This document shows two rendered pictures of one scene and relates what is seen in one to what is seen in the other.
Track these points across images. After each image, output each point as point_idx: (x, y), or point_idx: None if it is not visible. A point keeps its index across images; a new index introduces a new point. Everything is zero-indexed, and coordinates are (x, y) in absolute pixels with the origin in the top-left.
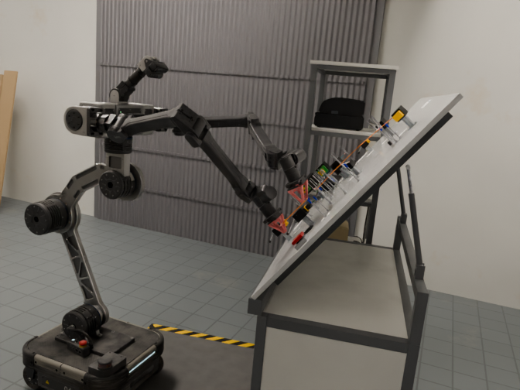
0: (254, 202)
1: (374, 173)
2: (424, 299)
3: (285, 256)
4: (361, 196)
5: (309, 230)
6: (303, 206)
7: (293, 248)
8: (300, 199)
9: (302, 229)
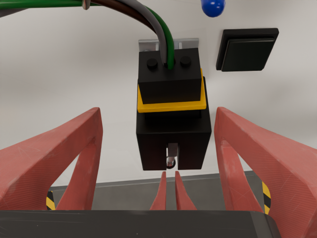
0: None
1: None
2: None
3: (298, 122)
4: None
5: (293, 30)
6: (141, 123)
7: (305, 97)
8: (223, 151)
9: (5, 140)
